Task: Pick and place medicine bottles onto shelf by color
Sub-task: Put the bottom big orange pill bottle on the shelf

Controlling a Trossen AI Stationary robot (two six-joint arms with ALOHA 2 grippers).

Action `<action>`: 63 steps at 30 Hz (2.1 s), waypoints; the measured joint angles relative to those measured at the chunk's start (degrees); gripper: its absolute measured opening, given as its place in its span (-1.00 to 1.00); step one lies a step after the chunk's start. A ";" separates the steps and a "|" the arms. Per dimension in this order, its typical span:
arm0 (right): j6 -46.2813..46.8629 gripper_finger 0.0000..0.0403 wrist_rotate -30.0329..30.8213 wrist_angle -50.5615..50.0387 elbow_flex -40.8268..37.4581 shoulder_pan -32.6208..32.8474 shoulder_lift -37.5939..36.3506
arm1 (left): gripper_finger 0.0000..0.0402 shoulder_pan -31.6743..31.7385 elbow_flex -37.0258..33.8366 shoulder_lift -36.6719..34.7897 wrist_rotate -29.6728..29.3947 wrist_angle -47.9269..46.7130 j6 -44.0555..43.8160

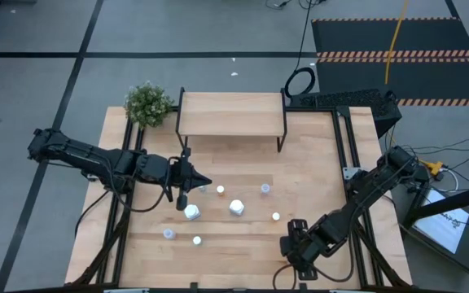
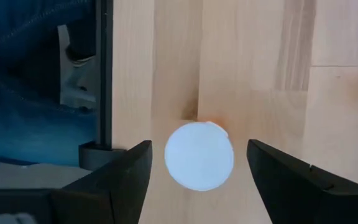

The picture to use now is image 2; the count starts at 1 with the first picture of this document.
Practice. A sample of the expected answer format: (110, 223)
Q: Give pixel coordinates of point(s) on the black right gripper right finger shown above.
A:
(297, 193)

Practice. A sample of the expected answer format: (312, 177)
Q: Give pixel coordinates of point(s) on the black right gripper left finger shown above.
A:
(110, 193)

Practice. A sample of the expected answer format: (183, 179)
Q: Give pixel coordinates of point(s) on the large orange pill bottle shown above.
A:
(199, 155)

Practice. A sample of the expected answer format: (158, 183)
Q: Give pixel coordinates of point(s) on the blue jeans fabric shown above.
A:
(26, 124)

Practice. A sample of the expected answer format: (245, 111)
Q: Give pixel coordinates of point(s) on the grey frame foot bracket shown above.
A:
(99, 155)

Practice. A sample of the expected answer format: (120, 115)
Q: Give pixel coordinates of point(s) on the black aluminium table frame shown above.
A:
(105, 77)

